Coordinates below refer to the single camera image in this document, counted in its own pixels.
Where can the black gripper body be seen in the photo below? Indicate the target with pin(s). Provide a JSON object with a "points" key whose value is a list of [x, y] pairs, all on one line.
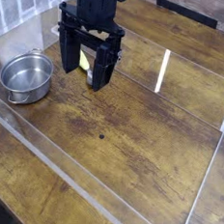
{"points": [[90, 23]]}

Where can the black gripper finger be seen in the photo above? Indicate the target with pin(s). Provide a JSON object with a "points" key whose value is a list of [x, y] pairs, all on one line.
{"points": [[105, 62], [70, 50]]}

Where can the clear acrylic triangular stand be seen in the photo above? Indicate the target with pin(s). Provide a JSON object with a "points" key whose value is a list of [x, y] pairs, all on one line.
{"points": [[55, 30]]}

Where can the small steel pot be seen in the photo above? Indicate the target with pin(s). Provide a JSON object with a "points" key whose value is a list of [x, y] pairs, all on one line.
{"points": [[27, 77]]}

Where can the clear acrylic front barrier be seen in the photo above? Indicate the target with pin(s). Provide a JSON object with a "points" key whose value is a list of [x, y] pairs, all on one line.
{"points": [[94, 191]]}

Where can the clear acrylic barrier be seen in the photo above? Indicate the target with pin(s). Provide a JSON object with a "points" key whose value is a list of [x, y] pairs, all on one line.
{"points": [[94, 191], [208, 207]]}

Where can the clear acrylic right barrier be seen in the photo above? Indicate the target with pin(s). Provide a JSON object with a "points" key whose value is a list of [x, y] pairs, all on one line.
{"points": [[208, 207]]}

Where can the black bar on wall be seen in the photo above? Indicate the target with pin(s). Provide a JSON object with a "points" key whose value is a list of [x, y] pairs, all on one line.
{"points": [[186, 12]]}

